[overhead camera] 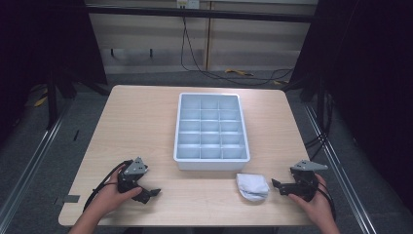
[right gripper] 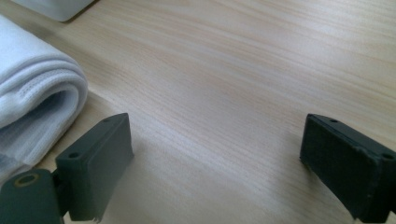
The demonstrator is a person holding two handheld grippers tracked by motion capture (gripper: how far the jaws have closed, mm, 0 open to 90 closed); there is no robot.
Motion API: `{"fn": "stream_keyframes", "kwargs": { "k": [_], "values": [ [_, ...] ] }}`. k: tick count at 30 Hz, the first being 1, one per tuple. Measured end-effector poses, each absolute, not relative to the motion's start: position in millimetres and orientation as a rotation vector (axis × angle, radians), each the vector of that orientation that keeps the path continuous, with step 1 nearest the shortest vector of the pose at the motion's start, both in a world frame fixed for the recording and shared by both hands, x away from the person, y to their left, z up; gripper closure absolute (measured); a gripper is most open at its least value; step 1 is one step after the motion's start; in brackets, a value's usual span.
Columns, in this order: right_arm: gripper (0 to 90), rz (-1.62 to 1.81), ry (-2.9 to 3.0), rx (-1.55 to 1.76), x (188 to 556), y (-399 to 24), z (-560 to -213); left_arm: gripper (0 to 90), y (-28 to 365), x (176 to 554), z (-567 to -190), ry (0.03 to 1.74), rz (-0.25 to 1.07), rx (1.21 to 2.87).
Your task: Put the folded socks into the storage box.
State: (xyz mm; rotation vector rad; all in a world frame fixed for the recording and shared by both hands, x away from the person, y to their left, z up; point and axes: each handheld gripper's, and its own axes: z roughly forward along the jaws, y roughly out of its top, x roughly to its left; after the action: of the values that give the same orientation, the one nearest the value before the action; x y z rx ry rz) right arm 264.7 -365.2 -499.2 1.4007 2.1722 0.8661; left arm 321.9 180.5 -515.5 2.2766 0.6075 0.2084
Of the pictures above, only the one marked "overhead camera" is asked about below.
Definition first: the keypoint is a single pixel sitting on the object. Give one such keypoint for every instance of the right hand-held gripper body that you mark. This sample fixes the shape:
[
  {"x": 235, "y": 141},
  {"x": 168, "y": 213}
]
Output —
[{"x": 305, "y": 185}]

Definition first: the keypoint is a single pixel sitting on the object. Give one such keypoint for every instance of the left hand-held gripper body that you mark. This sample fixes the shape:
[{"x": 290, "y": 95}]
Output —
[{"x": 128, "y": 182}]

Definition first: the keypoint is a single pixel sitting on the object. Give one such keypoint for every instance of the white socks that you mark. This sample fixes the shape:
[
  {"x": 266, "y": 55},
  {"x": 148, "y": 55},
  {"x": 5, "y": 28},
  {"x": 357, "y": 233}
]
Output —
[{"x": 252, "y": 187}]

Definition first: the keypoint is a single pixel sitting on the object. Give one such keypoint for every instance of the white divided storage tray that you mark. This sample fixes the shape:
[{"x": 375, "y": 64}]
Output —
[{"x": 211, "y": 130}]

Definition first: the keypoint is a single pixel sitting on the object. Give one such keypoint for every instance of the person's left hand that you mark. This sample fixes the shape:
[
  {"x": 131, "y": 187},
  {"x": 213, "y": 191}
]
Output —
[{"x": 108, "y": 198}]

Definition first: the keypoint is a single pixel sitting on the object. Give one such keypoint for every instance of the person's right hand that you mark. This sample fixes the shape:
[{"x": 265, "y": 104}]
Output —
[{"x": 319, "y": 208}]

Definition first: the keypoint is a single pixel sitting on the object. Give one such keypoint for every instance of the grey tape strip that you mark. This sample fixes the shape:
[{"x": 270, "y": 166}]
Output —
[{"x": 71, "y": 199}]

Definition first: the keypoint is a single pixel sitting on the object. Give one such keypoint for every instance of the black curtain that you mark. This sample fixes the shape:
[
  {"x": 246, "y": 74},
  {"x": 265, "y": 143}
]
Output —
[
  {"x": 39, "y": 42},
  {"x": 367, "y": 81}
]

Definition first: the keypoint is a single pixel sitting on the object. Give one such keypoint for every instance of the metal floor rail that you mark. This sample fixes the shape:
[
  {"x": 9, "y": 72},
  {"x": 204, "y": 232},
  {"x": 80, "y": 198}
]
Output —
[
  {"x": 341, "y": 175},
  {"x": 29, "y": 165}
]

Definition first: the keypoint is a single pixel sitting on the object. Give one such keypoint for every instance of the black horizontal frame bar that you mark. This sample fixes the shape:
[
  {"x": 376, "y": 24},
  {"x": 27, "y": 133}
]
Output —
[{"x": 201, "y": 13}]

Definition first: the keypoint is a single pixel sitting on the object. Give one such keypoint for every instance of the white wall power outlet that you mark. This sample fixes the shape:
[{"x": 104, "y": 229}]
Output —
[{"x": 187, "y": 3}]

